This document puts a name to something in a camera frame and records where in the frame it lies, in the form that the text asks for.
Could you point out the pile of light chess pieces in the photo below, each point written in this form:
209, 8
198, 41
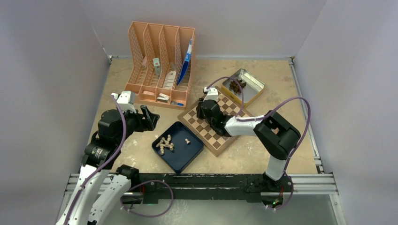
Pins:
165, 143

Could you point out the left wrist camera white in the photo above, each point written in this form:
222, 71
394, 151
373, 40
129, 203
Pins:
125, 100

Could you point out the pile of dark chess pieces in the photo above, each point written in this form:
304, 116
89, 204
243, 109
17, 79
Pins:
237, 85

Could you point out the pink plastic desk organizer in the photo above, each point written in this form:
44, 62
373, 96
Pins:
168, 43

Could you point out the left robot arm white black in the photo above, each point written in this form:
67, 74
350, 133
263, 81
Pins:
87, 206

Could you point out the white stapler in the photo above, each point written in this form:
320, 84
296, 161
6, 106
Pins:
163, 98

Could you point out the wooden chess board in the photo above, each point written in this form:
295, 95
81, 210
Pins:
209, 133

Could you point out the dark blue tray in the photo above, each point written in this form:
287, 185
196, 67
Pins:
183, 154

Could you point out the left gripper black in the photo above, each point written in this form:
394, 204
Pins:
149, 123

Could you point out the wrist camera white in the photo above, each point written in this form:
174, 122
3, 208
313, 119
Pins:
125, 100
211, 93

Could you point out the yellow metal tin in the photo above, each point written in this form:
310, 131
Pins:
252, 87

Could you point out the blue folder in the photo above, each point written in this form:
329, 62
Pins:
185, 62

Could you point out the white labelled tube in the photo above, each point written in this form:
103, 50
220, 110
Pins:
169, 80

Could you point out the pink eraser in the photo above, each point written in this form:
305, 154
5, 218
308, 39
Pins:
148, 93

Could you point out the green white small box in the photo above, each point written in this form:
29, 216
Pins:
157, 67

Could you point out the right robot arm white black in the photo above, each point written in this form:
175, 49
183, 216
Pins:
278, 136

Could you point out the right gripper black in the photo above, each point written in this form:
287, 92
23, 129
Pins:
199, 110

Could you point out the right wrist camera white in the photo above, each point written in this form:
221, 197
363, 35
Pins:
211, 93

